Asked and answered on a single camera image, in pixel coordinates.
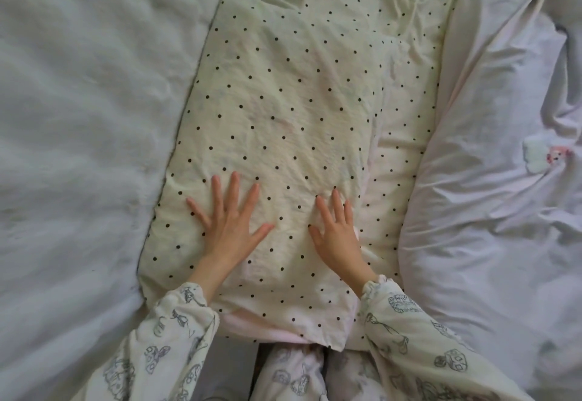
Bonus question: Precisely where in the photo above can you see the lilac white duvet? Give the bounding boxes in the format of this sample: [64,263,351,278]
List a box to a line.
[396,0,582,401]

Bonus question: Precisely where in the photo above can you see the person's left hand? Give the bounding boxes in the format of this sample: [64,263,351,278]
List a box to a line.
[185,170,276,275]

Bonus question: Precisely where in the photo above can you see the person's left forearm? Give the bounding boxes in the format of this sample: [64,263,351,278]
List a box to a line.
[89,259,224,401]

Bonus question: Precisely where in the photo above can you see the person's right hand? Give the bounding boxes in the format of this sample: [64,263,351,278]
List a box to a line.
[308,188,378,286]

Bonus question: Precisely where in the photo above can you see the person's patterned pajama trousers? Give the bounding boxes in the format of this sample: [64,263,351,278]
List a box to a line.
[251,340,388,401]

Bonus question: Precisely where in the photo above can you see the cream polka dot pillow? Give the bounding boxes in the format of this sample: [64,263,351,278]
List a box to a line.
[136,0,393,354]

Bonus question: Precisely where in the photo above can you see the polka dot bed sheet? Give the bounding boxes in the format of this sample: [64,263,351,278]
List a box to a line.
[259,0,475,281]

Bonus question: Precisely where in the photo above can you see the person's right forearm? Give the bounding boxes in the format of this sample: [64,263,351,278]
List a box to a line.
[354,272,524,401]

